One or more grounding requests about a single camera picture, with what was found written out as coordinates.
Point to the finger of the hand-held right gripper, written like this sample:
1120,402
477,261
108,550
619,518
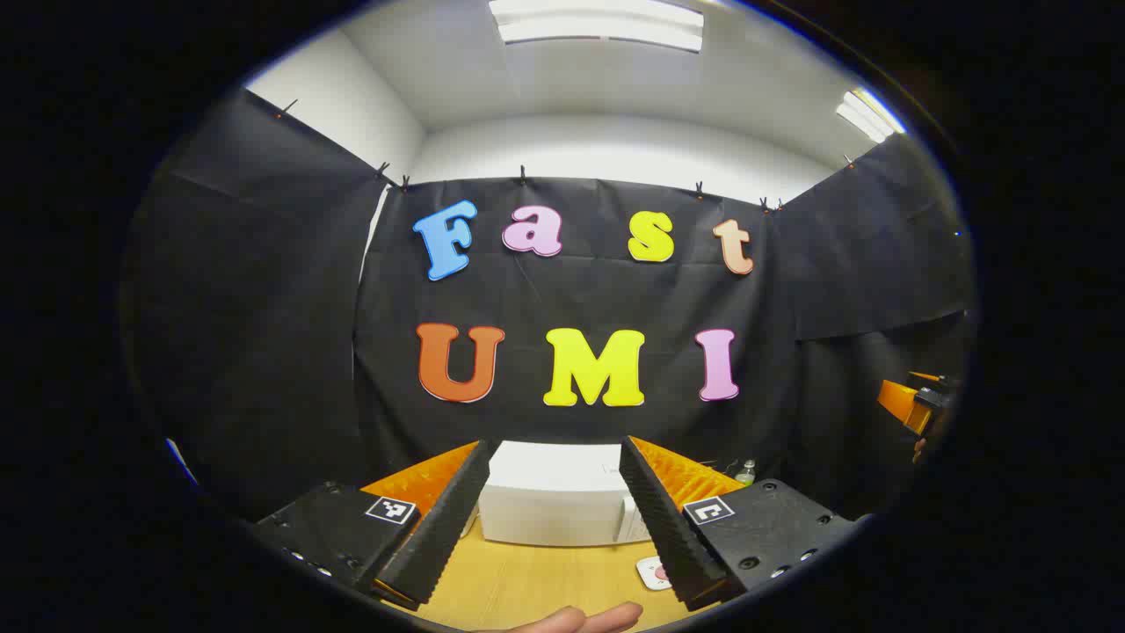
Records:
901,400

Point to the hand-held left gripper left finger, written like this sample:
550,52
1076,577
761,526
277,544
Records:
439,536

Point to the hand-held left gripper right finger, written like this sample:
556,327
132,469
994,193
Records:
668,527

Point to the white square plate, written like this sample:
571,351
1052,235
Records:
649,567

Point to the pink ham slice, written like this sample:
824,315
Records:
662,575

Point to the white microwave oven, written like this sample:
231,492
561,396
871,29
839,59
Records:
554,501

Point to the green label drink bottle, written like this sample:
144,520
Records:
745,475

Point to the black backdrop cloth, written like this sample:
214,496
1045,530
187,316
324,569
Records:
264,334

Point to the small ceiling light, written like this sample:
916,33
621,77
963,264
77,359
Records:
866,114

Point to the row of small cloth clips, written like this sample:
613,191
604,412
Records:
522,174

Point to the long ceiling light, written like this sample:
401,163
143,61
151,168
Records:
598,25

